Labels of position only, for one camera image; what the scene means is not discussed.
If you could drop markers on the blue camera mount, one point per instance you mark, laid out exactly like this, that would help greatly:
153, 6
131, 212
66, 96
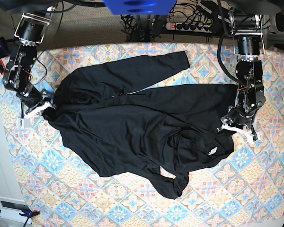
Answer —
139, 7

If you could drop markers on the black t-shirt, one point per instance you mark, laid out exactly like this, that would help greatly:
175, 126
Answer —
116, 121

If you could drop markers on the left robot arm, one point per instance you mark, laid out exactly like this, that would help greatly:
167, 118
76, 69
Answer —
244, 25

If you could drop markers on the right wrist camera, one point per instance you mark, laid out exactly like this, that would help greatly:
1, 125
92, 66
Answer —
24, 123

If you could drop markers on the lower left table clamp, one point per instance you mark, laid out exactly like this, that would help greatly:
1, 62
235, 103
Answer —
26, 214

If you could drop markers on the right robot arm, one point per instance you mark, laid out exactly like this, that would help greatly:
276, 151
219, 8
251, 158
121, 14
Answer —
36, 16

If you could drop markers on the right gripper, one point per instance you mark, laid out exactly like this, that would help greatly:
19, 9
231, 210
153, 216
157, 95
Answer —
34, 102

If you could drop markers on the white wall outlet box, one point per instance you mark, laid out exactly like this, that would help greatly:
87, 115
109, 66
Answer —
10, 209

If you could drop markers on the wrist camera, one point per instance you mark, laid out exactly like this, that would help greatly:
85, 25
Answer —
24, 123
255, 136

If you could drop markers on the white power strip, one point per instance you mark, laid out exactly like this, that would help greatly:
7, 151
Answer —
189, 27

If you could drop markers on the patterned tablecloth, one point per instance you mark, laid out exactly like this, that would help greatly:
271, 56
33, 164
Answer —
246, 188

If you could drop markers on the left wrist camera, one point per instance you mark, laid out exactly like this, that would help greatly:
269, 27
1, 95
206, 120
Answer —
255, 136

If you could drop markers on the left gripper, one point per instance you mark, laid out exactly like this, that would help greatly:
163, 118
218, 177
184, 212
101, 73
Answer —
237, 120

